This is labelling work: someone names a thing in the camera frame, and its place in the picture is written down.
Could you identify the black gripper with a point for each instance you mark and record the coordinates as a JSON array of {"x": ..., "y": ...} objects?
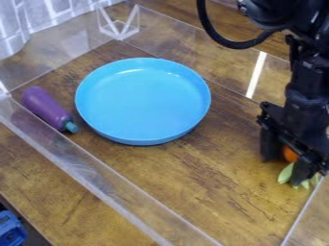
[{"x": 299, "y": 125}]

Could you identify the orange toy carrot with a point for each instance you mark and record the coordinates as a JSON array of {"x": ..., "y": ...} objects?
[{"x": 285, "y": 174}]

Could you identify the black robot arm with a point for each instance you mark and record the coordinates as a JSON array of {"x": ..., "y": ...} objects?
[{"x": 305, "y": 19}]

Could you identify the clear acrylic back barrier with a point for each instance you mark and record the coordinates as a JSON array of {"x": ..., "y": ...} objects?
[{"x": 171, "y": 35}]

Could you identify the clear acrylic barrier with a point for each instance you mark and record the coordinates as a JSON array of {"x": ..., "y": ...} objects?
[
  {"x": 148, "y": 215},
  {"x": 171, "y": 35}
]

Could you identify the clear acrylic front barrier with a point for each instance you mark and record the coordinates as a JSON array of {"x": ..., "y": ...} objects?
[{"x": 148, "y": 215}]

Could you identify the blue round plate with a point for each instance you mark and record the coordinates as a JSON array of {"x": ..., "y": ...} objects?
[{"x": 141, "y": 101}]

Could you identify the purple toy eggplant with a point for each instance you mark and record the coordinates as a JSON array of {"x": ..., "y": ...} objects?
[{"x": 39, "y": 102}]

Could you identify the blue object at corner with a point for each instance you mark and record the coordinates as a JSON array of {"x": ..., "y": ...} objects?
[{"x": 12, "y": 232}]

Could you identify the white sheer curtain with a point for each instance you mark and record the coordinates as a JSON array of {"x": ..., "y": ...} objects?
[{"x": 24, "y": 17}]

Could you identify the clear acrylic corner bracket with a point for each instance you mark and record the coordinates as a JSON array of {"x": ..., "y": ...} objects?
[{"x": 117, "y": 29}]

